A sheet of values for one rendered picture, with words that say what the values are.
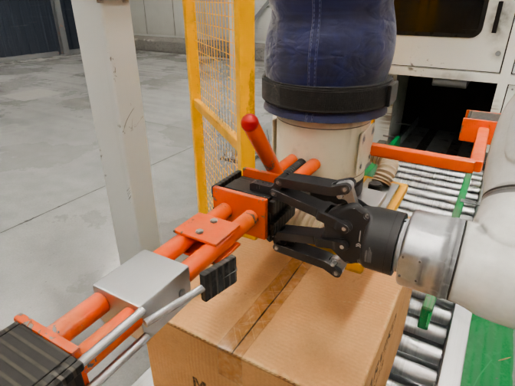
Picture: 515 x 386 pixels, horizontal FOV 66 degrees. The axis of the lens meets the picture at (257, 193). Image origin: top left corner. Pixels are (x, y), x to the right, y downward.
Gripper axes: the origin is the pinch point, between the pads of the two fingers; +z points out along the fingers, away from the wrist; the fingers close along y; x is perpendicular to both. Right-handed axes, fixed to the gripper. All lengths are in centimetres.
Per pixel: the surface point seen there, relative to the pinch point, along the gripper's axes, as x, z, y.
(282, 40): 16.6, 4.1, -19.9
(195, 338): -4.3, 8.4, 25.7
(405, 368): 45, -22, 66
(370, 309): 16.4, -15.3, 25.1
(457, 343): 56, -33, 60
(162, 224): 137, 156, 119
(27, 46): 603, 1032, 86
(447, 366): 46, -31, 60
